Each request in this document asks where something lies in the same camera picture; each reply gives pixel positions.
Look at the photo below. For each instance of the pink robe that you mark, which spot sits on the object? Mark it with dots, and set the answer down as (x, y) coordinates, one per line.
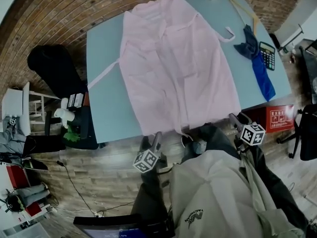
(173, 71)

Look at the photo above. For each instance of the black office chair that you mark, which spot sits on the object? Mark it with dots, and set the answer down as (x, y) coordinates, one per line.
(308, 133)
(310, 71)

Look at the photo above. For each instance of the black calculator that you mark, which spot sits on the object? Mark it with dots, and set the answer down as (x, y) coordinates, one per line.
(267, 56)

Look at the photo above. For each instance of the person's left forearm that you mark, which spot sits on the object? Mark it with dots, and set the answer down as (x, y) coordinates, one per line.
(148, 195)

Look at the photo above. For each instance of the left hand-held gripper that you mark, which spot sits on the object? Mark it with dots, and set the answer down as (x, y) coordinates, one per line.
(146, 161)

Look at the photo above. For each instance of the person's leg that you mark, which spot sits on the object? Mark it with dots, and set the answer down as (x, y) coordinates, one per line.
(215, 142)

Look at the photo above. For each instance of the white cabinet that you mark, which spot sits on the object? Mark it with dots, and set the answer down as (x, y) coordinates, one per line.
(15, 100)

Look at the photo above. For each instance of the black monitor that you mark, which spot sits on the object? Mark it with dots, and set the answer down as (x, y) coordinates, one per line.
(111, 225)

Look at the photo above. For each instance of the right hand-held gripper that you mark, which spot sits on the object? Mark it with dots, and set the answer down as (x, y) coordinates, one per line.
(252, 135)

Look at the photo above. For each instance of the white wooden rack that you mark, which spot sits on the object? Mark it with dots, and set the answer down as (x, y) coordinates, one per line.
(40, 95)

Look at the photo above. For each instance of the black high-back chair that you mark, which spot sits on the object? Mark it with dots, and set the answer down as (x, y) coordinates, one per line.
(54, 68)

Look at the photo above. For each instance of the person's beige vest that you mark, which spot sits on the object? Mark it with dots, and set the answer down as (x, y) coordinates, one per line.
(223, 195)

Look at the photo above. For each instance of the person's right forearm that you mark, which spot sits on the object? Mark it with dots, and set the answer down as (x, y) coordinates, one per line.
(280, 182)

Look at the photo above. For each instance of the red printed box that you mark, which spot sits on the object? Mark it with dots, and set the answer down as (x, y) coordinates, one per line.
(277, 119)

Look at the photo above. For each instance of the black and white printed box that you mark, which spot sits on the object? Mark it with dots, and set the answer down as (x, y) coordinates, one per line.
(74, 100)

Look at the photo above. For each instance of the orange book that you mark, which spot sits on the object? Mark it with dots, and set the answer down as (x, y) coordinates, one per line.
(85, 99)

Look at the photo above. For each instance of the white toy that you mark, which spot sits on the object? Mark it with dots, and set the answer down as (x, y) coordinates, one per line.
(63, 114)

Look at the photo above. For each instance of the green plant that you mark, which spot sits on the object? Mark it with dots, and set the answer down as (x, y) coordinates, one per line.
(71, 136)

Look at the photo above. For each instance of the bright blue cloth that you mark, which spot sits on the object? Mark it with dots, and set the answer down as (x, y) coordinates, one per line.
(263, 80)

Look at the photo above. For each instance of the white power strip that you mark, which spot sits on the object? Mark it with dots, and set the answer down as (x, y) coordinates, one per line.
(99, 214)

